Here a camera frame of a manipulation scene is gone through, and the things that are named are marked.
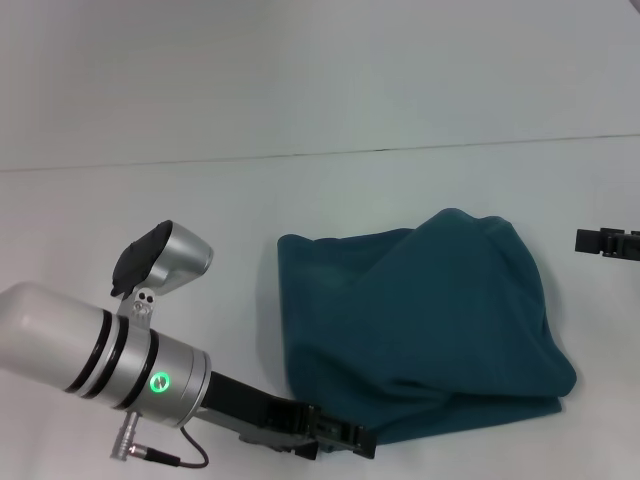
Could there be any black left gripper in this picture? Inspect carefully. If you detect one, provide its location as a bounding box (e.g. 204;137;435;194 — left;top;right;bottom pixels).
197;370;377;461

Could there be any teal t-shirt with FREE print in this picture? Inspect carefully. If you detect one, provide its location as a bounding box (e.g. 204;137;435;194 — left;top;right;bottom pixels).
275;207;579;446

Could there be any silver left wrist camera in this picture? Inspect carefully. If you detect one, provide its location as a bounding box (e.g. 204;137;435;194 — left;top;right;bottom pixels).
108;219;215;331

